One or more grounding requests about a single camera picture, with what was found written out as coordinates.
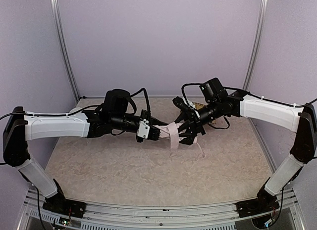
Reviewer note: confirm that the woven bamboo tray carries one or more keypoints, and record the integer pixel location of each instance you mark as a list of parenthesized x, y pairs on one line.
[(198, 106)]

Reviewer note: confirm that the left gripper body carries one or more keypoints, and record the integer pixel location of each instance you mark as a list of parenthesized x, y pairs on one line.
[(153, 133)]

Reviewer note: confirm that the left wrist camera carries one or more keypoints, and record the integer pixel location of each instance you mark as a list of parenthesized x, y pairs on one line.
[(144, 129)]

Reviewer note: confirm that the front aluminium rail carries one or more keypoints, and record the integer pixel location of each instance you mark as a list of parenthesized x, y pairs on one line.
[(221, 216)]

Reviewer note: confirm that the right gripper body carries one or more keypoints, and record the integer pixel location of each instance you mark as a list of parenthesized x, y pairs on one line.
[(192, 122)]

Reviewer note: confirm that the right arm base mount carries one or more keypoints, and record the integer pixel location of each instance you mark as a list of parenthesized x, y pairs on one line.
[(255, 206)]

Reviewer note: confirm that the right frame post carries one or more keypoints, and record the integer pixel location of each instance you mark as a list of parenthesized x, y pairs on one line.
[(256, 44)]

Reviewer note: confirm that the pink folding umbrella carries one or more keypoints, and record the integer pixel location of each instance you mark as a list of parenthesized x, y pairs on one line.
[(170, 132)]

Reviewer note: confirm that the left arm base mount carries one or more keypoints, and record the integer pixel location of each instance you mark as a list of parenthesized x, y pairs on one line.
[(70, 208)]

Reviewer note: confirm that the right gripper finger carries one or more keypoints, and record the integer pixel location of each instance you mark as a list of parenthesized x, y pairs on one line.
[(183, 120), (187, 137)]

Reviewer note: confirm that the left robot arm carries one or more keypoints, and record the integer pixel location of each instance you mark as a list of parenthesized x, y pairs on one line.
[(117, 112)]

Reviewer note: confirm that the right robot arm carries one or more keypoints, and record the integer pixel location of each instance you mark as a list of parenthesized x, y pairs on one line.
[(300, 119)]

